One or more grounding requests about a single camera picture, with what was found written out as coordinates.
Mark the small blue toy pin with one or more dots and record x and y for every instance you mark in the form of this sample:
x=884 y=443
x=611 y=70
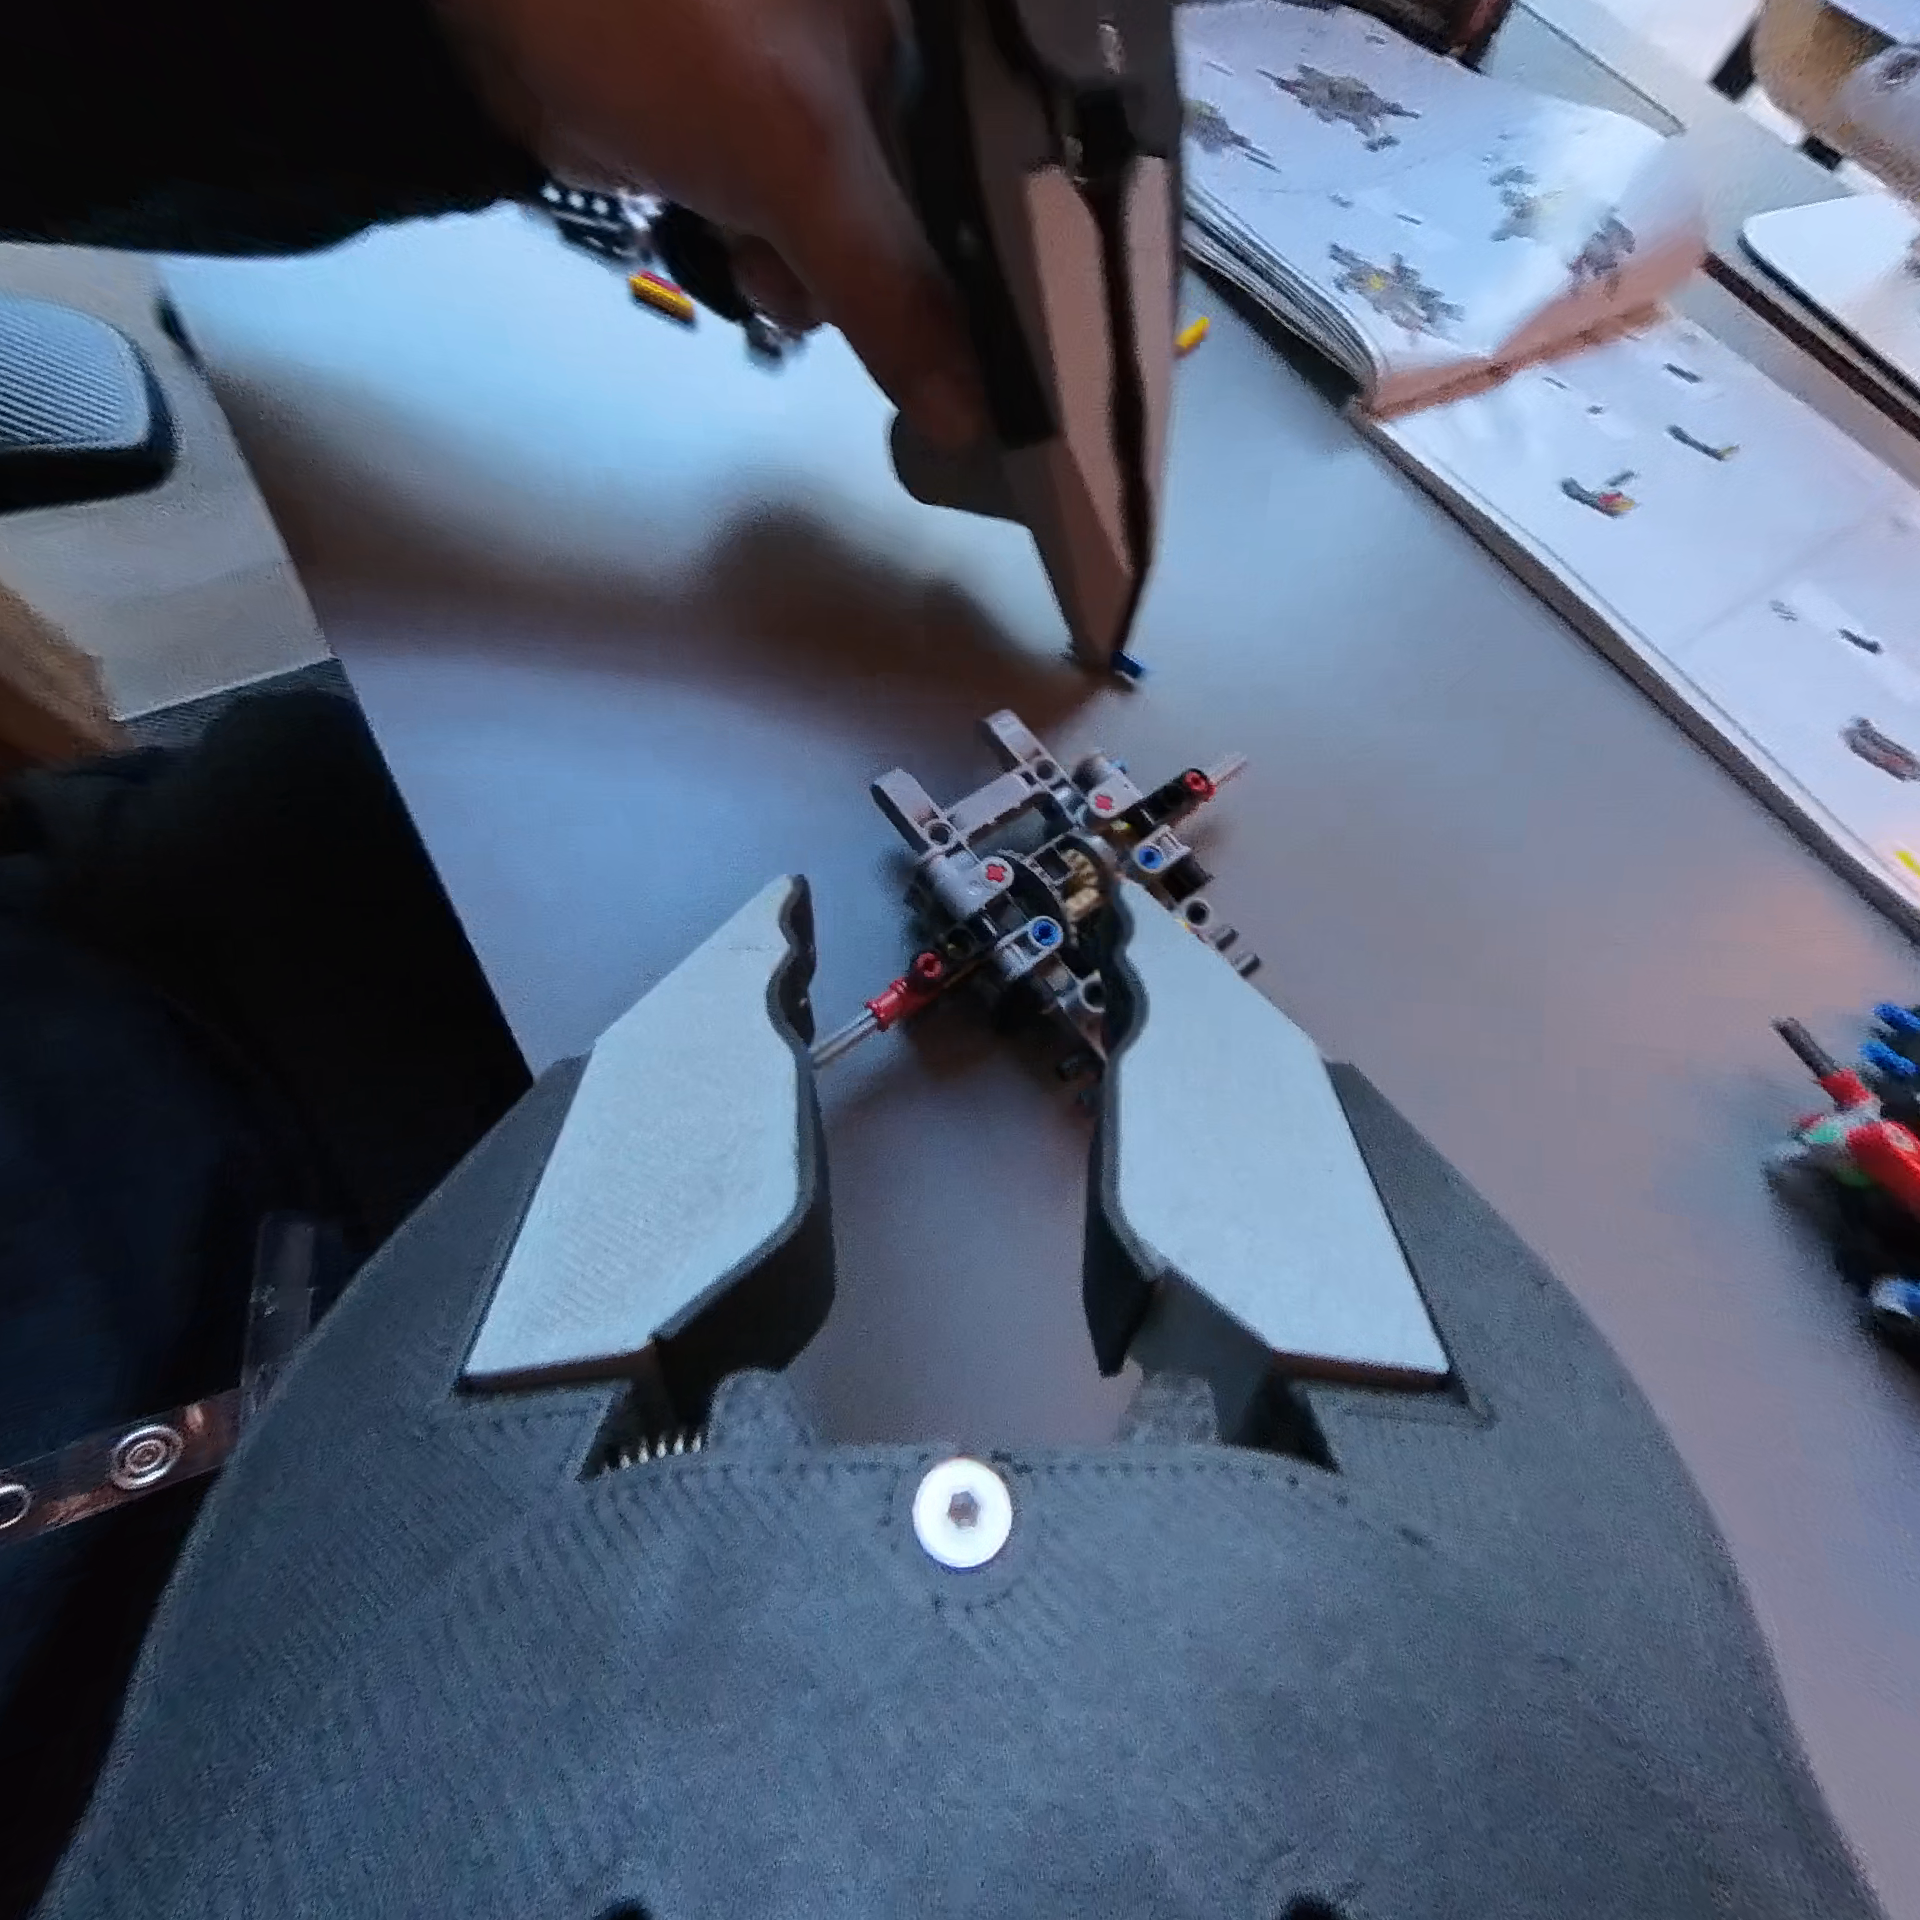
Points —
x=1128 y=665

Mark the person's left hand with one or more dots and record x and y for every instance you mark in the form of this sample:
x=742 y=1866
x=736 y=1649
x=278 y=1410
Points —
x=750 y=134

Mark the open instruction booklet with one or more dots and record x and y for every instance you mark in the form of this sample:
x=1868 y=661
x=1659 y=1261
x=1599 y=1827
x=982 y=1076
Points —
x=1559 y=299

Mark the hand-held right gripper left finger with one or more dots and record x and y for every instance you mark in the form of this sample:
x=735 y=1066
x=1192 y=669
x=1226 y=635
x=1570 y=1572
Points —
x=661 y=1140

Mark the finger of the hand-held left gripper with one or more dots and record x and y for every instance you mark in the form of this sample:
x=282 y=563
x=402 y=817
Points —
x=1157 y=346
x=1074 y=405

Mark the white flat board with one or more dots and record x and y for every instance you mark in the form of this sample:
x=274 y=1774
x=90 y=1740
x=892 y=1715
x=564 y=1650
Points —
x=1838 y=270

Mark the person's dark trouser leg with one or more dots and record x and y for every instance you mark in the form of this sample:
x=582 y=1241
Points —
x=195 y=1049

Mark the heap of dark toy bricks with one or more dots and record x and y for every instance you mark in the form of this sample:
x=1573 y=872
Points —
x=704 y=253

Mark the heap of colourful toy bricks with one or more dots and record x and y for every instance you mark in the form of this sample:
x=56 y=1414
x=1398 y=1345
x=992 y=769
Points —
x=1868 y=1154

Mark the red and yellow toy brick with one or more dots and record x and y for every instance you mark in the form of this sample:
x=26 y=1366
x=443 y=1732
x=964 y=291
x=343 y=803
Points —
x=661 y=293

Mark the beige rounded object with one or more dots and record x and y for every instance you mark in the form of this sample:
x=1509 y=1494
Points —
x=1838 y=75

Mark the black chair armrest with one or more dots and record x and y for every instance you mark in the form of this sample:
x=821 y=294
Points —
x=67 y=397

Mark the grey toy brick model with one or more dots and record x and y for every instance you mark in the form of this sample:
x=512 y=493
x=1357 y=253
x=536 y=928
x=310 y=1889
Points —
x=1036 y=885

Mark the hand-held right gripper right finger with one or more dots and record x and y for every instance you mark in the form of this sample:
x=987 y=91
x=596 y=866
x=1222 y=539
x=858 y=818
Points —
x=1260 y=1170

